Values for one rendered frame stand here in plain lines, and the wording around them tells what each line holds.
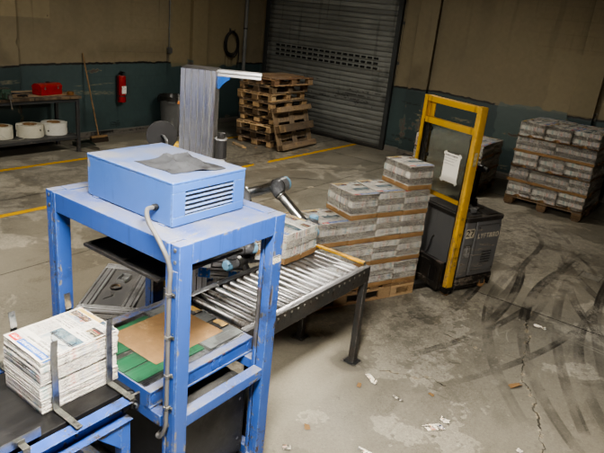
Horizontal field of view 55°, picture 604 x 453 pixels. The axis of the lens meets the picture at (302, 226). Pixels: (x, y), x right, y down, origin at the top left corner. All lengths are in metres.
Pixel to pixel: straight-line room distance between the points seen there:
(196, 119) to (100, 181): 1.59
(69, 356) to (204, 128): 2.19
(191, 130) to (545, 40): 7.81
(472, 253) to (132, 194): 4.03
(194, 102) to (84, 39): 6.83
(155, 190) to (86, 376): 0.87
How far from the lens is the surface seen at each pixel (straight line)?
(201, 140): 4.35
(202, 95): 4.28
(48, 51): 10.67
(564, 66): 10.97
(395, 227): 5.38
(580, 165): 9.32
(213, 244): 2.48
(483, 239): 6.04
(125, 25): 11.47
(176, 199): 2.50
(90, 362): 2.75
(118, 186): 2.77
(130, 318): 3.37
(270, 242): 2.82
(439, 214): 6.02
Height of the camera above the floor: 2.45
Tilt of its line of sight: 20 degrees down
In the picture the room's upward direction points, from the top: 6 degrees clockwise
